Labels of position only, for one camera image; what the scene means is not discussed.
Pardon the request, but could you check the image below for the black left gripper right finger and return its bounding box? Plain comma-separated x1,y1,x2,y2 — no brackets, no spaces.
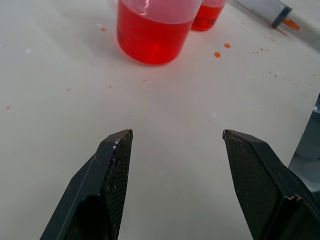
222,129,320,240

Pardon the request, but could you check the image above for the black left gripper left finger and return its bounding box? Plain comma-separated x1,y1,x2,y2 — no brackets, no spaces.
39,128,134,240

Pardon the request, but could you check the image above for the large beaker with red liquid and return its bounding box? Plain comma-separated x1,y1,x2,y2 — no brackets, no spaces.
107,0,203,66

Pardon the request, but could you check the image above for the clear plastic syringe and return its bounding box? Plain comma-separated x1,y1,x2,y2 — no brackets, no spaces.
231,0,320,51

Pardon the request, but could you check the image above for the small beaker with red liquid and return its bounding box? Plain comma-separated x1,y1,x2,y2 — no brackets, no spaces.
191,0,227,32

